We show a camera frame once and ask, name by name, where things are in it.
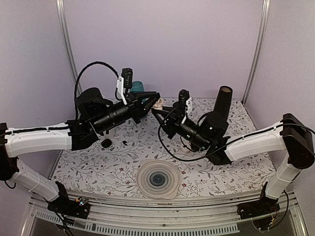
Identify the teal tall vase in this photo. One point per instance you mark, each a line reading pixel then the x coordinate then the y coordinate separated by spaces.
pixel 137 88

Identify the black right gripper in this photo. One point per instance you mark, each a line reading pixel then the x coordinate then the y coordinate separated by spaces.
pixel 173 121

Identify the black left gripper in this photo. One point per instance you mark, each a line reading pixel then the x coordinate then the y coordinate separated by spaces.
pixel 134 102

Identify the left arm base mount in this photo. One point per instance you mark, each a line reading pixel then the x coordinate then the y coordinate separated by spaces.
pixel 79 208

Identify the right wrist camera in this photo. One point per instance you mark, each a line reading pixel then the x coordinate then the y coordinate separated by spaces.
pixel 185 102

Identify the right aluminium frame post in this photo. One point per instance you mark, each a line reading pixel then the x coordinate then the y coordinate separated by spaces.
pixel 257 51

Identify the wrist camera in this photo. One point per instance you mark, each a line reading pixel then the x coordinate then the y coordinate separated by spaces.
pixel 185 102
pixel 124 83

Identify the black tall cylinder vase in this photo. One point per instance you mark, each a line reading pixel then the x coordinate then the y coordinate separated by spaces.
pixel 223 101

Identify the small black earbud case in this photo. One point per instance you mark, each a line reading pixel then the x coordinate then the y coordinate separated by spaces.
pixel 106 143

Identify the swirl patterned ceramic plate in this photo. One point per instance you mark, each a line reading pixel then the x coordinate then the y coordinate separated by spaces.
pixel 158 179

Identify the aluminium frame post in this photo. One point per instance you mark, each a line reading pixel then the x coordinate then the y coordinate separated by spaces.
pixel 66 38
pixel 257 51

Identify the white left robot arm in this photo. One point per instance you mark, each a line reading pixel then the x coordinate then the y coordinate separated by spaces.
pixel 15 142

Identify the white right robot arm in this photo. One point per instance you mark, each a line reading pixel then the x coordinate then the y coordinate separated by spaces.
pixel 288 134

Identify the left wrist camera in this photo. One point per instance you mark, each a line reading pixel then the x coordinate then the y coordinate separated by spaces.
pixel 124 83

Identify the small white earbud case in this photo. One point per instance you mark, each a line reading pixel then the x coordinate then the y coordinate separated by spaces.
pixel 186 149

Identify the white earbud charging case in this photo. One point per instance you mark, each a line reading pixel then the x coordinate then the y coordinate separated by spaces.
pixel 159 104

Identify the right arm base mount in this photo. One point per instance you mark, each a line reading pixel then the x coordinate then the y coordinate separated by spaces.
pixel 262 206

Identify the left aluminium frame post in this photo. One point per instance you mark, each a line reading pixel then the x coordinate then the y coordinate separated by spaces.
pixel 66 38

